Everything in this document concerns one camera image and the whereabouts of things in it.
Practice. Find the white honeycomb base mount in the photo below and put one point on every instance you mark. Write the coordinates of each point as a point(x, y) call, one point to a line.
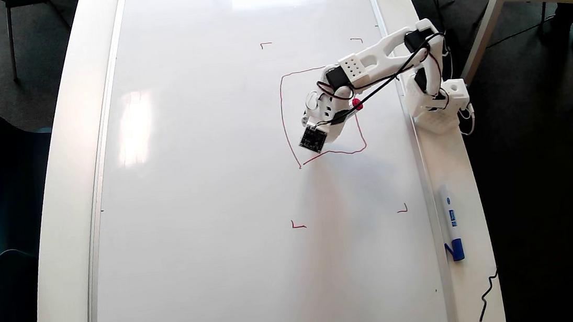
point(438, 122)

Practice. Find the blue and white marker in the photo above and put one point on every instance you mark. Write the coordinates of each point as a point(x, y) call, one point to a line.
point(451, 219)

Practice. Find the black wrist camera board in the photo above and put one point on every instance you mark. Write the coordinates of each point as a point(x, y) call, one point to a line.
point(313, 139)

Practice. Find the white whiteboard with metal frame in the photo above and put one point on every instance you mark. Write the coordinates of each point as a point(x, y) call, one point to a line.
point(220, 241)

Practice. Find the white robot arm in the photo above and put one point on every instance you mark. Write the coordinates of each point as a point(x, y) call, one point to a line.
point(386, 49)

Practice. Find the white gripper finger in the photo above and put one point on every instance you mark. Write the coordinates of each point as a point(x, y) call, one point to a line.
point(335, 132)
point(308, 121)

